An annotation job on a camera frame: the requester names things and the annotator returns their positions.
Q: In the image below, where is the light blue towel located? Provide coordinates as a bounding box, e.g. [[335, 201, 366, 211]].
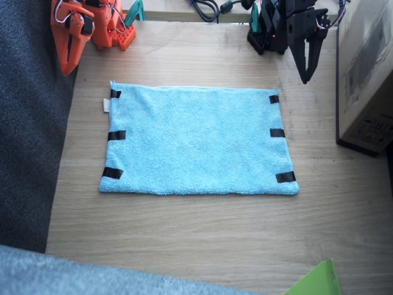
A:
[[98, 80, 300, 197]]

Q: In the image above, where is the grey felt panel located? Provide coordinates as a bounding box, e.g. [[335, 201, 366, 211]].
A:
[[0, 0, 79, 254], [0, 244, 262, 295]]

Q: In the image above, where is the servo cable of orange arm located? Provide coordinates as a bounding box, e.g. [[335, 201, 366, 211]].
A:
[[53, 0, 128, 34]]

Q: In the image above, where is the servo cable of black arm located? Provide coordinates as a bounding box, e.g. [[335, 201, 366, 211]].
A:
[[319, 0, 349, 30]]

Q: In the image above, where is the looped black cable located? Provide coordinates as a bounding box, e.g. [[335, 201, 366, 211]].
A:
[[189, 0, 221, 24]]

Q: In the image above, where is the teal clamp at black arm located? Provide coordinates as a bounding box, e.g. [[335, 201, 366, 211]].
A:
[[250, 2, 262, 33]]

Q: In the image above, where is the cardboard box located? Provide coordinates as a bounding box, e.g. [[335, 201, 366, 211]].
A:
[[336, 0, 393, 158]]

